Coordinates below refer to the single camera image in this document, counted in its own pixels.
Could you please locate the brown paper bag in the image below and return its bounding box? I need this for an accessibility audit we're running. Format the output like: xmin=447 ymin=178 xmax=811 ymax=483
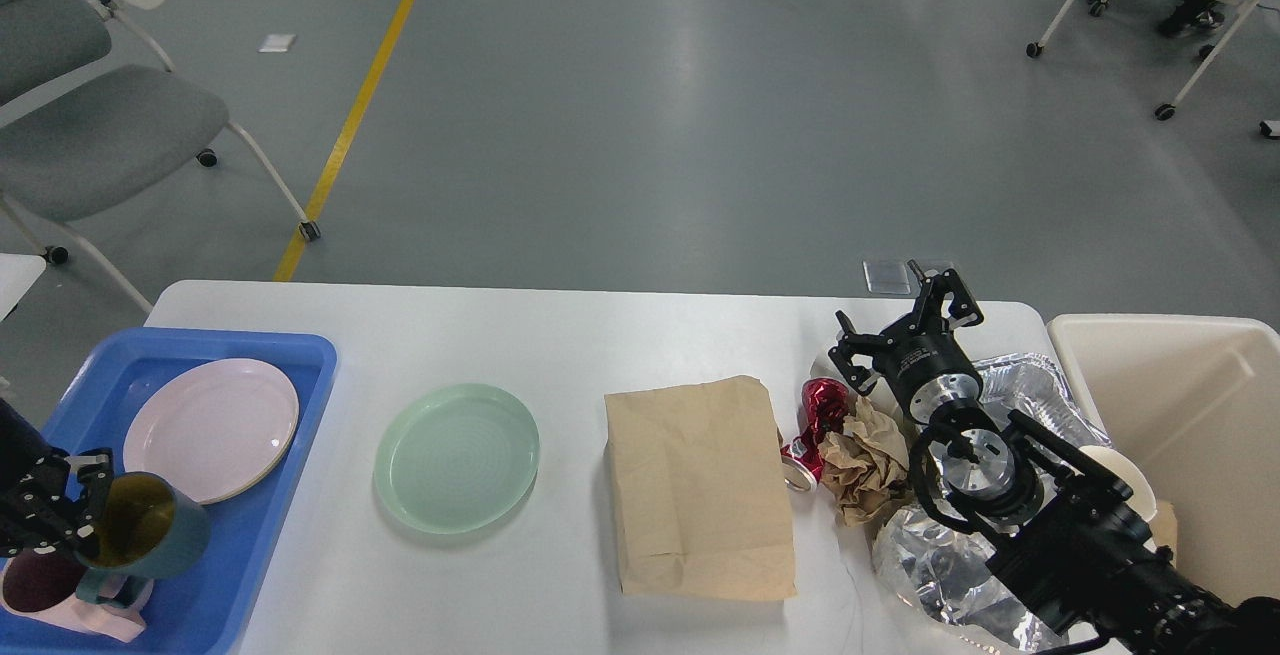
xmin=604 ymin=374 xmax=797 ymax=603

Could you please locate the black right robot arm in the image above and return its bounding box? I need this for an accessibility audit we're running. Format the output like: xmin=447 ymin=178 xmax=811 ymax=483
xmin=829 ymin=260 xmax=1277 ymax=654

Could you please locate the pink plate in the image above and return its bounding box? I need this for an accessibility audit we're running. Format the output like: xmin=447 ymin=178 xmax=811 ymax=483
xmin=123 ymin=358 xmax=300 ymax=505

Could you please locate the crumpled brown paper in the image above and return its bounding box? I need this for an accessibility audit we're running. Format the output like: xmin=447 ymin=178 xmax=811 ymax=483
xmin=818 ymin=394 xmax=914 ymax=527

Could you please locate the grey floor plate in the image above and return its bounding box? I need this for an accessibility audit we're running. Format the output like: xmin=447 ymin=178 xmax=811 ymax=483
xmin=861 ymin=258 xmax=956 ymax=296

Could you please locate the pink mug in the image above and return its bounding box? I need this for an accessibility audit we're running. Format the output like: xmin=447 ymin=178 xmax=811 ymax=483
xmin=3 ymin=551 xmax=155 ymax=643

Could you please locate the crushed red can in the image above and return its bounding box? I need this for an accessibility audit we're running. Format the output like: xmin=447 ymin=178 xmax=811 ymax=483
xmin=780 ymin=377 xmax=850 ymax=493

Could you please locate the beige plastic bin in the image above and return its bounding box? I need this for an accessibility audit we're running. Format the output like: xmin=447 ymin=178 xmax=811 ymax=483
xmin=1048 ymin=313 xmax=1279 ymax=604

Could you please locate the crumpled aluminium foil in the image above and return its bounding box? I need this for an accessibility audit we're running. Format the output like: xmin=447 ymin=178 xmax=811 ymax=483
xmin=870 ymin=503 xmax=1069 ymax=654

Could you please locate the blue plastic tray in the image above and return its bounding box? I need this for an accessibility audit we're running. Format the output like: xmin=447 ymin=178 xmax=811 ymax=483
xmin=1 ymin=328 xmax=338 ymax=654

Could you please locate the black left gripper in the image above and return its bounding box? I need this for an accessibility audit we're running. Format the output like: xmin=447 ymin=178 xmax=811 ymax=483
xmin=1 ymin=446 xmax=115 ymax=558

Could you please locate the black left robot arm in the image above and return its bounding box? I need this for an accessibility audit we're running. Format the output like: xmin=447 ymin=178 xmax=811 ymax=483
xmin=1 ymin=400 xmax=115 ymax=558

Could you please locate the grey chair left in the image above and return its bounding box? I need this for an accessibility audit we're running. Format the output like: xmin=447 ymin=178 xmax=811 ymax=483
xmin=1 ymin=0 xmax=321 ymax=310

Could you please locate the aluminium foil tray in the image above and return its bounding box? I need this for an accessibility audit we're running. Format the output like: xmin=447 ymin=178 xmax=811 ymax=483
xmin=974 ymin=353 xmax=1112 ymax=446

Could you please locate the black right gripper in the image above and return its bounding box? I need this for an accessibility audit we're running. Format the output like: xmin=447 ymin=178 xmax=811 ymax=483
xmin=828 ymin=258 xmax=986 ymax=423

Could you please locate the light green plate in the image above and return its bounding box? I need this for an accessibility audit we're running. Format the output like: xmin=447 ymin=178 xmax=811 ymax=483
xmin=372 ymin=383 xmax=541 ymax=536

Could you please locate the dark teal mug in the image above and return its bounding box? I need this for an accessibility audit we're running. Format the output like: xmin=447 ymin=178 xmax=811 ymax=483
xmin=76 ymin=472 xmax=212 ymax=608

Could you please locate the white paper cup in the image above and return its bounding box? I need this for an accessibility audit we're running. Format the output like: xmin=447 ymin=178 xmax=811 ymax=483
xmin=1079 ymin=445 xmax=1158 ymax=525

